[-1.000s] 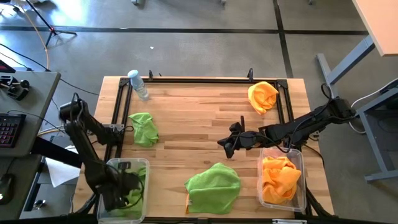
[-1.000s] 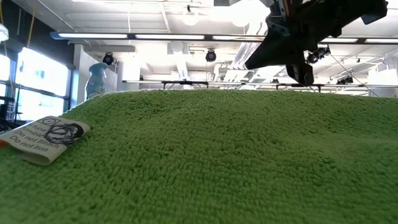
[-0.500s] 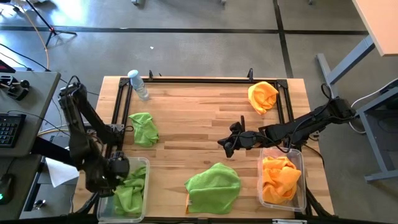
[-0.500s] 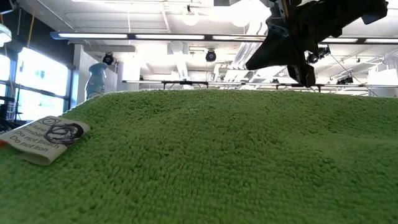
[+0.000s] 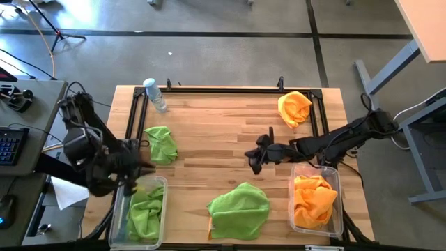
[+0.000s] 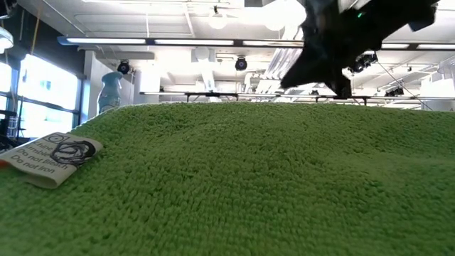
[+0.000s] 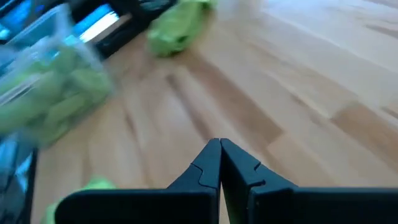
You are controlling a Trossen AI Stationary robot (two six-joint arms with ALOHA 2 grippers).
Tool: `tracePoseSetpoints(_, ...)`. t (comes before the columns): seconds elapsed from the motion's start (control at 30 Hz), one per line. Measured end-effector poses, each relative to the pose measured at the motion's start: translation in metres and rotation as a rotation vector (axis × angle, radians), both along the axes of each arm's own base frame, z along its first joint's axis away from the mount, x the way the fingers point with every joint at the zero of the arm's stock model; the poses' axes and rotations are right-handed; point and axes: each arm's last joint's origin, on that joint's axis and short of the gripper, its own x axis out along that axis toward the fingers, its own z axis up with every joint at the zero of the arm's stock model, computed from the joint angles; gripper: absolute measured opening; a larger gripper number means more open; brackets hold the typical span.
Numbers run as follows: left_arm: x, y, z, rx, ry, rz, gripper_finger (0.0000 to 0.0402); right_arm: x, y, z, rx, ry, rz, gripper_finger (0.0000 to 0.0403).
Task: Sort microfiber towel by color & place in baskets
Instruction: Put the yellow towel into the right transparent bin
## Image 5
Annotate white cable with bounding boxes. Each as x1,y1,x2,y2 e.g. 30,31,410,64
389,97,446,151

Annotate black computer mouse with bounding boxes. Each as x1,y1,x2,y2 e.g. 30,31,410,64
0,194,17,230

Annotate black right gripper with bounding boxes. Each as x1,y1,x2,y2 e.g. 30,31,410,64
245,127,297,175

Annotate grey metal desk frame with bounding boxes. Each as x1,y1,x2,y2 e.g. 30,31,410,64
385,86,446,205

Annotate black metal table frame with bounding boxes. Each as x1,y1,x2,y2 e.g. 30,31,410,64
83,86,376,251

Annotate black desk gadget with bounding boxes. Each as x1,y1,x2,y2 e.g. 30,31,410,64
0,84,34,114

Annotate black desk beam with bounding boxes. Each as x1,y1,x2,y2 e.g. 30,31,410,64
33,153,88,186

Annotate clear water bottle blue cap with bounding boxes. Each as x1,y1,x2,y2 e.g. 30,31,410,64
142,77,169,114

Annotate clear plastic basket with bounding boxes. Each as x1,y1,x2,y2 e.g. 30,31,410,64
288,163,344,238
108,175,169,250

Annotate yellow cable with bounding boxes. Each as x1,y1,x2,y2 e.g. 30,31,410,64
17,0,56,79

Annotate black tripod stand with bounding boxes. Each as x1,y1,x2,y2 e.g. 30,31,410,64
27,0,86,54

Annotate beige desk grey legs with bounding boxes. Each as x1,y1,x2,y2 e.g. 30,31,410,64
353,0,446,127

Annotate black backlit keyboard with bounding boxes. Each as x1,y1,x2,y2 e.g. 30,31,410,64
0,126,31,167

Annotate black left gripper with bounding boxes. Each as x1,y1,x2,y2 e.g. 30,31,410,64
111,139,157,195

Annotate white paper sheet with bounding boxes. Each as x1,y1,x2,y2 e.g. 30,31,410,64
50,176,90,211

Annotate black floor cable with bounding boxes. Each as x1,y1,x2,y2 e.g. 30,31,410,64
0,48,57,81

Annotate white label strip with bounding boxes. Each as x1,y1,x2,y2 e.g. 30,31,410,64
305,245,345,251

